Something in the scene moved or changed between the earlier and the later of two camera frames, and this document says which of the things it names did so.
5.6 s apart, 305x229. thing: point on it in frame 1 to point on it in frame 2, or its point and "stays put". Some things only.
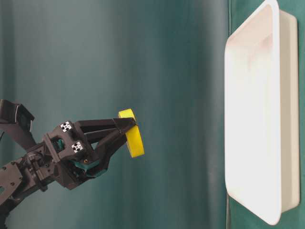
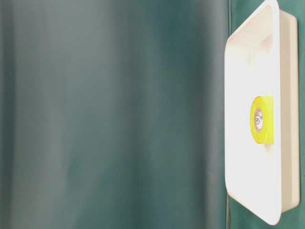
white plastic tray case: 262,112 stays put
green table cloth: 82,60 stays put
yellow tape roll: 134,138 to 266,135
